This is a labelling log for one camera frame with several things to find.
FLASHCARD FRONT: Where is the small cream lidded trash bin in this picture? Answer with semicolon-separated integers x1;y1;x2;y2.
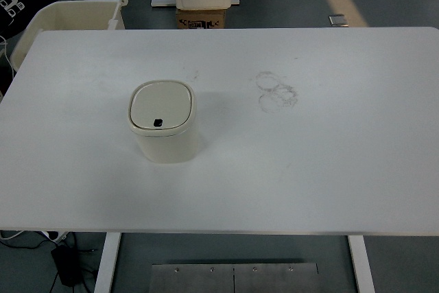
127;79;200;163

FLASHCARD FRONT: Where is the brown cardboard box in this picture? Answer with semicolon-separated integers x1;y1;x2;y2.
176;8;226;30

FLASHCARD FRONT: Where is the grey table foot bar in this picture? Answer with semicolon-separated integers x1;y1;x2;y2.
151;0;241;8

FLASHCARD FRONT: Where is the grey metal plate with screws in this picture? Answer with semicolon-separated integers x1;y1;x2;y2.
150;263;320;293

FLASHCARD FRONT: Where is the small grey metal floor plate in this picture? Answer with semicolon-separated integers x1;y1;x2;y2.
328;14;350;29

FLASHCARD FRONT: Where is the white table leg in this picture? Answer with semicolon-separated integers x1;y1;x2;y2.
347;235;375;293
93;232;121;293

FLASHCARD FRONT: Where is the large cream plastic crate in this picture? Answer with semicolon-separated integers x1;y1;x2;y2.
9;0;126;71

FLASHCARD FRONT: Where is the black power adapter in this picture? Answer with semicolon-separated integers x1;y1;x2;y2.
50;243;83;287

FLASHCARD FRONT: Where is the white plastic rod with ring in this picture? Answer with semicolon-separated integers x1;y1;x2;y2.
106;0;130;30

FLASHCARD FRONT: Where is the black cable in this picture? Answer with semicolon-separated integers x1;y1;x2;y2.
0;231;100;293

